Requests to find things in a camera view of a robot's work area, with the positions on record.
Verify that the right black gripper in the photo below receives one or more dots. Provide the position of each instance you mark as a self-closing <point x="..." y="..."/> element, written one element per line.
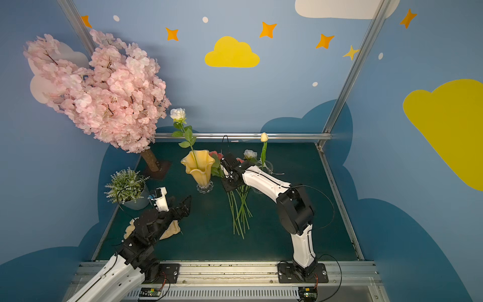
<point x="229" y="164"/>

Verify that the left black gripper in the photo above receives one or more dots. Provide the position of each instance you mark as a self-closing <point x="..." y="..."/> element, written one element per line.
<point x="172" y="211"/>

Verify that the cream white tulip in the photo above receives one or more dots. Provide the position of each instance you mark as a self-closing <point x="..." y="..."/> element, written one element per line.
<point x="264" y="139"/>

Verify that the white rose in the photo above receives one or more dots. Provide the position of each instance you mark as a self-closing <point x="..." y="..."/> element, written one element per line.
<point x="251" y="156"/>
<point x="183" y="130"/>

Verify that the pink rose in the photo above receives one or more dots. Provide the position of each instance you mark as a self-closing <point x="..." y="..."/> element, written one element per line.
<point x="217" y="168"/>

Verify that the orange yellow tulip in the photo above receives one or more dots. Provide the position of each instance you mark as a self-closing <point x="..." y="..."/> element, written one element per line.
<point x="237" y="226"/>

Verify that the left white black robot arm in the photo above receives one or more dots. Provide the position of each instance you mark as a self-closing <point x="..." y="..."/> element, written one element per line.
<point x="134" y="262"/>

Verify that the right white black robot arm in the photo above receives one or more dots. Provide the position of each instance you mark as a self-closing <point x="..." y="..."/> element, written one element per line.
<point x="294" y="207"/>

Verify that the beige cloth glove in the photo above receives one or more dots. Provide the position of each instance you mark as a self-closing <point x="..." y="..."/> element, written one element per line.
<point x="173" y="229"/>

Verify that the white rose on table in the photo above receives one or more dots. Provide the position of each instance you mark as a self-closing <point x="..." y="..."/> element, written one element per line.
<point x="251" y="156"/>

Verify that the clear glass vase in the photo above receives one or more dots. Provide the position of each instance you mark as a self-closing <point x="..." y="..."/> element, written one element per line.
<point x="267" y="167"/>

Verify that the yellow wavy glass vase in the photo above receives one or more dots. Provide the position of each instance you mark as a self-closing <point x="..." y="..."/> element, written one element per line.
<point x="202" y="175"/>

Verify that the small green potted plant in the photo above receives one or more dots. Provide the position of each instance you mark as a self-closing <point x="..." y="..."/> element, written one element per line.
<point x="129" y="189"/>

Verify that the left circuit board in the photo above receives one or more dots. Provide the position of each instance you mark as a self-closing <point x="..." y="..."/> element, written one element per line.
<point x="151" y="292"/>

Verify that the circuit board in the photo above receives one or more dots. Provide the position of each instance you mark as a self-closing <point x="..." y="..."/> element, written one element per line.
<point x="307" y="294"/>
<point x="151" y="292"/>

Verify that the pink cherry blossom tree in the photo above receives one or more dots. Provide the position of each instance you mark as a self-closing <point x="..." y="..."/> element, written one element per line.
<point x="118" y="98"/>

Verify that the right circuit board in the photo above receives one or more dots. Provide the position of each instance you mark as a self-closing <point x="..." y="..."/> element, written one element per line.
<point x="307" y="294"/>

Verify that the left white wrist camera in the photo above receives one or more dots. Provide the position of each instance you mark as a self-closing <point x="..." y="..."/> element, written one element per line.
<point x="158" y="199"/>

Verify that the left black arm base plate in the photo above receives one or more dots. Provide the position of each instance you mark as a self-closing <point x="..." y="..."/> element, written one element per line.
<point x="160" y="271"/>

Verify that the aluminium front rail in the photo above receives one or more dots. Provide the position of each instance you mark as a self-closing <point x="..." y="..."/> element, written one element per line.
<point x="262" y="281"/>

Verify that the aluminium right frame post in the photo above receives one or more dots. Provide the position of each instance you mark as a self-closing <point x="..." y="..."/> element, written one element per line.
<point x="381" y="14"/>

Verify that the aluminium frame post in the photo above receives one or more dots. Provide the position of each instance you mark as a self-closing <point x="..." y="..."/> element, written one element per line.
<point x="72" y="14"/>
<point x="381" y="14"/>

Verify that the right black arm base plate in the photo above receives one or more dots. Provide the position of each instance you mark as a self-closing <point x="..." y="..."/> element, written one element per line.
<point x="292" y="273"/>

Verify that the aluminium left frame post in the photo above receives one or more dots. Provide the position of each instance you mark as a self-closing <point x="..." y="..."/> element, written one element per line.
<point x="72" y="14"/>

